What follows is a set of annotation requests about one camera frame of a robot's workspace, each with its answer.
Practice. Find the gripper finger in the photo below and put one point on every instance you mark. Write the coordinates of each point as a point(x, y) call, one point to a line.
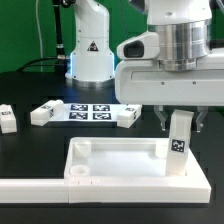
point(162, 116)
point(202, 112)

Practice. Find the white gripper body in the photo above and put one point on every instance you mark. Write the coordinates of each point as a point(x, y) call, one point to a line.
point(143, 82)

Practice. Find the white desk top tray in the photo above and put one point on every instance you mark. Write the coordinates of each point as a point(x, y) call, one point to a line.
point(128, 161)

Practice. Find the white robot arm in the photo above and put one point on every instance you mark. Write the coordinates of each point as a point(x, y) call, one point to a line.
point(173, 63)

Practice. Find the fiducial marker plate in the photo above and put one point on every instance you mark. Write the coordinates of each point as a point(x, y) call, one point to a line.
point(76, 112)

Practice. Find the white L-shaped corner guide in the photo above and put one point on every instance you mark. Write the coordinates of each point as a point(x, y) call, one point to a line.
point(64, 191)

